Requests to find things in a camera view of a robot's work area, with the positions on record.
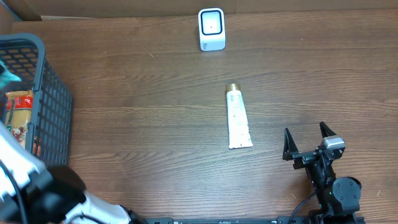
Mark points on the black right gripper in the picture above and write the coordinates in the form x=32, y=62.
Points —
x=291, y=151

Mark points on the white tube gold cap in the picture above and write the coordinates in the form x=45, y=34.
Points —
x=238, y=129

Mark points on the spaghetti pasta packet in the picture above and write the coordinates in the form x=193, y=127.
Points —
x=19, y=110

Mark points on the teal snack packet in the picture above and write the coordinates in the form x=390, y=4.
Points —
x=7, y=77

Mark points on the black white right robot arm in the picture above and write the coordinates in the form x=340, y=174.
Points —
x=338, y=198

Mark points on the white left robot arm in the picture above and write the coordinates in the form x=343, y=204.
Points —
x=32, y=192

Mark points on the white barcode scanner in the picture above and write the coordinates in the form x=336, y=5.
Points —
x=211, y=29

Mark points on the dark grey plastic basket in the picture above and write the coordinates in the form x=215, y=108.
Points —
x=50, y=127

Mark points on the black mounting rail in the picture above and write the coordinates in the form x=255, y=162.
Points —
x=278, y=220

